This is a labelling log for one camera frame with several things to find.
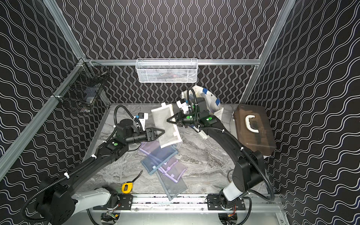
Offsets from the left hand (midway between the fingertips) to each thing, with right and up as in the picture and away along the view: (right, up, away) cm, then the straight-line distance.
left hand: (163, 130), depth 71 cm
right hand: (+2, +5, +2) cm, 6 cm away
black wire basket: (-57, +28, +23) cm, 68 cm away
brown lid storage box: (+51, 0, +8) cm, 51 cm away
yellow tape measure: (-21, -32, +7) cm, 39 cm away
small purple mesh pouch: (+5, -25, +14) cm, 29 cm away
